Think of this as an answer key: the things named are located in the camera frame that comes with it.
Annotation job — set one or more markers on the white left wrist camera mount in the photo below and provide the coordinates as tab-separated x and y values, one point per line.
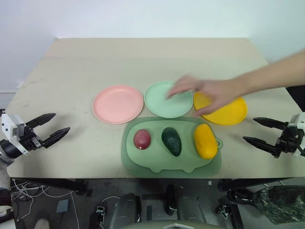
10	126

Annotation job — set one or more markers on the person's bare forearm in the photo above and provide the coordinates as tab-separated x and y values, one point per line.
269	74

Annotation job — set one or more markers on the pink round plate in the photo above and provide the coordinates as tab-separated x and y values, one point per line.
118	105

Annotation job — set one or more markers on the green round plate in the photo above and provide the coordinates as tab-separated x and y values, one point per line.
162	106

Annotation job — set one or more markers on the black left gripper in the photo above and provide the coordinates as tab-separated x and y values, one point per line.
30	141

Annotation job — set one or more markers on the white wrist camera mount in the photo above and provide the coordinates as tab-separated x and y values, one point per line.
298	119
10	126

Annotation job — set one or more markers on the red round fruit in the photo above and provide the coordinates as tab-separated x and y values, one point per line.
142	139

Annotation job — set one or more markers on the dark green avocado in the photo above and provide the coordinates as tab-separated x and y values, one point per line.
172	141

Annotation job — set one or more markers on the camouflage trouser leg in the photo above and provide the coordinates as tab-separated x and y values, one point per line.
281	202

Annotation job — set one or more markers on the light green car-shaped tray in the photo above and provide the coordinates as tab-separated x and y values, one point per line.
157	158

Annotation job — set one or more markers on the grey foot pedal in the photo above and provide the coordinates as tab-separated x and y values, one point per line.
62	206

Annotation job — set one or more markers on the person's bare hand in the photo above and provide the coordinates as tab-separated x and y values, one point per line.
214	91

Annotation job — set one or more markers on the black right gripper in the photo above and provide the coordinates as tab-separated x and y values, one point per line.
288	142

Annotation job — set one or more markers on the black caster wheel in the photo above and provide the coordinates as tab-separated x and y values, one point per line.
238	196

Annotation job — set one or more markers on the yellow mango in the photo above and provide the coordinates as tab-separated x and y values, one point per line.
205	141

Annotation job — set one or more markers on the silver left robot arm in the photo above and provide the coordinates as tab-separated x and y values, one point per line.
9	148

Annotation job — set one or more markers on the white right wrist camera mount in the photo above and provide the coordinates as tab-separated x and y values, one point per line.
298	119

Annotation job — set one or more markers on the yellow round plate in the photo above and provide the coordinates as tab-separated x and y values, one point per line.
230	113

